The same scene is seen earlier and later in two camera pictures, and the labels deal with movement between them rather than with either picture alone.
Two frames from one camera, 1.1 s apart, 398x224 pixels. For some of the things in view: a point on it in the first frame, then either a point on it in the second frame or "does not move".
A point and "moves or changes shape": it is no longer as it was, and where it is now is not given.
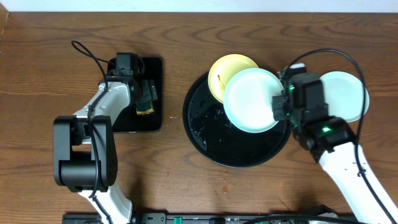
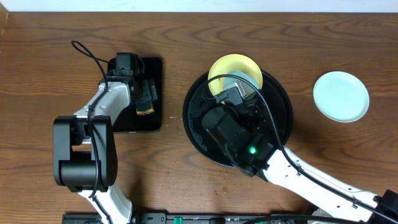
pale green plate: [344, 94] does not move
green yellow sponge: [144, 108] does not move
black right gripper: [277, 102] → [254, 111]
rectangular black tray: [129, 121] does not move
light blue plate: [248, 99] moves or changes shape
